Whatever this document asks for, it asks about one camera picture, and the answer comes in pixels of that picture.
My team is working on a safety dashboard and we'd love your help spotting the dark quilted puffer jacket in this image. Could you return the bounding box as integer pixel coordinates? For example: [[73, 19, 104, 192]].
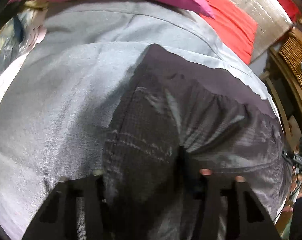
[[103, 44, 291, 239]]

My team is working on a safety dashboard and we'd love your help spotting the person's right hand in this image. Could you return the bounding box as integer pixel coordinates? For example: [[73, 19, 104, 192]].
[[283, 174, 302, 212]]

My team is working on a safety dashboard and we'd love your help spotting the wooden side table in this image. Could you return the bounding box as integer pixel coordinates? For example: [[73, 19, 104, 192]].
[[260, 27, 302, 149]]

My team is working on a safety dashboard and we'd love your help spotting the grey blanket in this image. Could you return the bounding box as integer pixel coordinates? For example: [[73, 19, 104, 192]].
[[0, 0, 277, 239]]

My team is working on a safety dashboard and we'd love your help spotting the wicker basket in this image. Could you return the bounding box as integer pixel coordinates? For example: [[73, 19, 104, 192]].
[[278, 34, 302, 89]]

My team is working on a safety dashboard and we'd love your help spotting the red-orange pillow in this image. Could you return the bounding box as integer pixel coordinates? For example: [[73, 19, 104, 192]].
[[201, 0, 258, 64]]

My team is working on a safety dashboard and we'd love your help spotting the silver foil insulation mat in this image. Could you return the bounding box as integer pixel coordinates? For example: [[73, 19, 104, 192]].
[[230, 0, 293, 61]]

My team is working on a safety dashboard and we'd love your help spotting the clear plastic bag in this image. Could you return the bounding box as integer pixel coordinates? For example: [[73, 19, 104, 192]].
[[0, 0, 48, 75]]

